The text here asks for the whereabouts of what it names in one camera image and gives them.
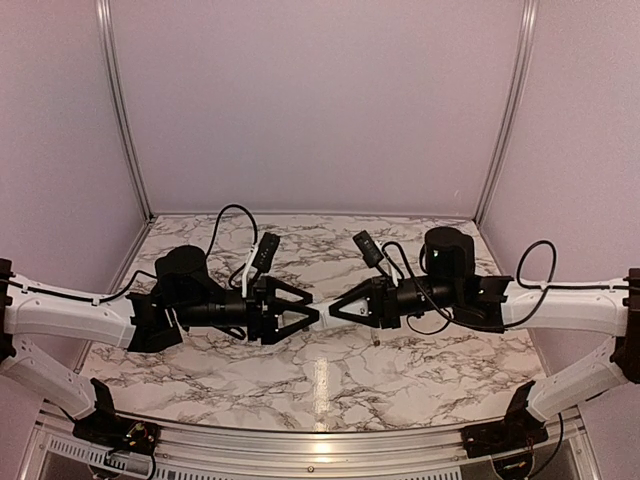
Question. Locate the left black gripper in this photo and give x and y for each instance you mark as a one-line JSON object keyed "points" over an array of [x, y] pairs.
{"points": [[256, 316]]}

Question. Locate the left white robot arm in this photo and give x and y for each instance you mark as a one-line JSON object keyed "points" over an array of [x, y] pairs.
{"points": [[184, 296]]}

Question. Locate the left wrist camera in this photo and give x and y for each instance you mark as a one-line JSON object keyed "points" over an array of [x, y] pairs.
{"points": [[258, 261]]}

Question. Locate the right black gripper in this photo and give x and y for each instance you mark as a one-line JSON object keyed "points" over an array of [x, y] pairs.
{"points": [[384, 309]]}

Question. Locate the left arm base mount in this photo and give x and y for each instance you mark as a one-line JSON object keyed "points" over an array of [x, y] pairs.
{"points": [[105, 427]]}

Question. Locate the front aluminium rail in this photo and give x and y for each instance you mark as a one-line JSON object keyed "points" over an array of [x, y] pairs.
{"points": [[186, 451]]}

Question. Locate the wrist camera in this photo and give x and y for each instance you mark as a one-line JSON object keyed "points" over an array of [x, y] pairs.
{"points": [[258, 261], [375, 258]]}

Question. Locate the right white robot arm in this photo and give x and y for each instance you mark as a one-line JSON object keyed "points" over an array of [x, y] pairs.
{"points": [[496, 304]]}

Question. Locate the white remote control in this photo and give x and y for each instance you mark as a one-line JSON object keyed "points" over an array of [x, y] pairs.
{"points": [[326, 319]]}

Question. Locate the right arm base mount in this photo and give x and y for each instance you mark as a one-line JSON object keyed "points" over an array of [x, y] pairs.
{"points": [[517, 429]]}

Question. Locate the aluminium frame post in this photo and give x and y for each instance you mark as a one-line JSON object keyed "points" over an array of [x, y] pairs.
{"points": [[109, 49], [516, 88]]}

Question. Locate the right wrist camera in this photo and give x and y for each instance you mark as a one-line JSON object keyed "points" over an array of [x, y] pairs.
{"points": [[375, 258]]}

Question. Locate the left aluminium frame post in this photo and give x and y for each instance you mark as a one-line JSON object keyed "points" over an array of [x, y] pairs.
{"points": [[109, 49]]}

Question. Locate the right aluminium frame post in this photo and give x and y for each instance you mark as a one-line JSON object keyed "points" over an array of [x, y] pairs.
{"points": [[516, 88]]}

